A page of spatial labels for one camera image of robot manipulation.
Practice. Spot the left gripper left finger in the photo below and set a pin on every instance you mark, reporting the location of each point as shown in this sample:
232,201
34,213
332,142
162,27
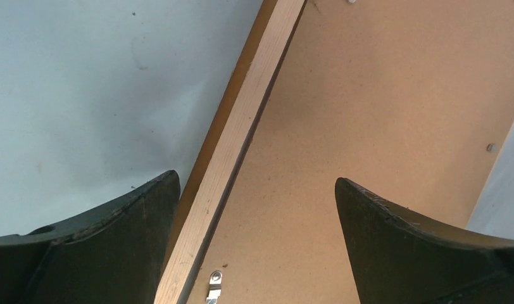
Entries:
112,253

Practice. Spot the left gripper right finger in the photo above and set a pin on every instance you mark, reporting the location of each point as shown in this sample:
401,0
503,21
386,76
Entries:
400,256

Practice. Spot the wooden picture frame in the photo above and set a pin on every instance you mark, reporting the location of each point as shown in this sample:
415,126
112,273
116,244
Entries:
229,153

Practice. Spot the brown cardboard backing board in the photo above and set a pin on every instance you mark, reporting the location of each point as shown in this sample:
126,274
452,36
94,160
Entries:
401,97

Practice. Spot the small metal frame clip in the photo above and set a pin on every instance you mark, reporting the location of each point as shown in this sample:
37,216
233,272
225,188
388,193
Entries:
214,287

